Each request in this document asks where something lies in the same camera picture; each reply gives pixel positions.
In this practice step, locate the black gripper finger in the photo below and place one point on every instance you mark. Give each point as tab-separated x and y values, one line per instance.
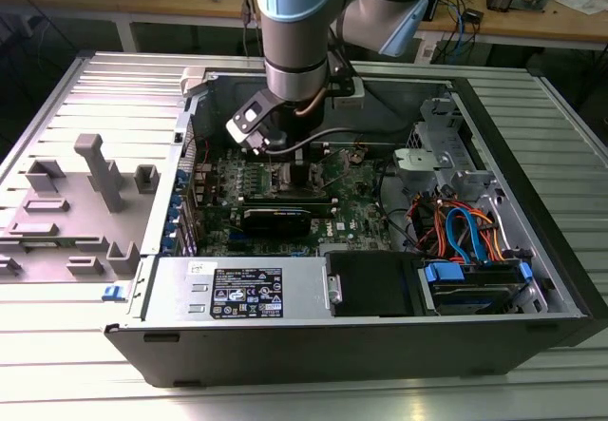
300	176

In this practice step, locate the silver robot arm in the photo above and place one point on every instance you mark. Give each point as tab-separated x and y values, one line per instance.
294	36

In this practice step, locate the blue slot retainer clips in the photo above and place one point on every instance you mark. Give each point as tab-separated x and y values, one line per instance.
175	202

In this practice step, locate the black drive bay cover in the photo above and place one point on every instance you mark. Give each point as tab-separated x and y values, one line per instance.
375	283

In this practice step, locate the black RAM stick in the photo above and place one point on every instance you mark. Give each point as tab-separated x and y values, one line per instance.
285	199

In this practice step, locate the black graphics card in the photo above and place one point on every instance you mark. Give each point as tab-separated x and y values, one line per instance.
275	223

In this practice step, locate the coin battery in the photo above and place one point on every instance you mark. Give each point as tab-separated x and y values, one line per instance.
357	157

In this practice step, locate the green motherboard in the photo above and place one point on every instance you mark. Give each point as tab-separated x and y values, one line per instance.
354	212

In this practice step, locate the silver drive latch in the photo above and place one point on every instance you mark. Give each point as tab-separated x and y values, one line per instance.
333	289

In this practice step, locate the grey case latch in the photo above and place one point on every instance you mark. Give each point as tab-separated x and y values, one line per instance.
192	81

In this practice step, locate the black power supply label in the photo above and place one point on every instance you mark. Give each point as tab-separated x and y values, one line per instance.
247	292

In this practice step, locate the white sticker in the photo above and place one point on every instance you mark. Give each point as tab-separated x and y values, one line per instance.
202	267

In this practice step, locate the silver metal drive cage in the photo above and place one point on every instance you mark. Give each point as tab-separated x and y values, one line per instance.
444	159

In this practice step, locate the white code label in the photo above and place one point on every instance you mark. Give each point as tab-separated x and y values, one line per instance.
426	51

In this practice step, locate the hard disk in blue carrier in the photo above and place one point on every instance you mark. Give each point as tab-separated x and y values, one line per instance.
444	271

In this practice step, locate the silver power supply unit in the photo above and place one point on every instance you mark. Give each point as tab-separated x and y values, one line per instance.
171	297

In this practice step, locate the black PC case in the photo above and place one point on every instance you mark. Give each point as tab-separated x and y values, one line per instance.
285	354

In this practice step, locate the wooden desk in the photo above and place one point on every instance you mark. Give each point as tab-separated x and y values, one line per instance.
142	5

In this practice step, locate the small black adapter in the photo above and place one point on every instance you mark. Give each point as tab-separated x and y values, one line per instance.
473	16

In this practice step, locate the blue plastic clip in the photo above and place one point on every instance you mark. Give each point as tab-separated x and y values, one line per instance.
114	293

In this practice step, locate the grey parts rack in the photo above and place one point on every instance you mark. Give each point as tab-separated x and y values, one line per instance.
71	250

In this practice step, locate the white paper sheet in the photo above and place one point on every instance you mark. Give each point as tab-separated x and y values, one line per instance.
582	4

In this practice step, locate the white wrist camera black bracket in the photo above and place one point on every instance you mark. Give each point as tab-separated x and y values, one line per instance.
247	117

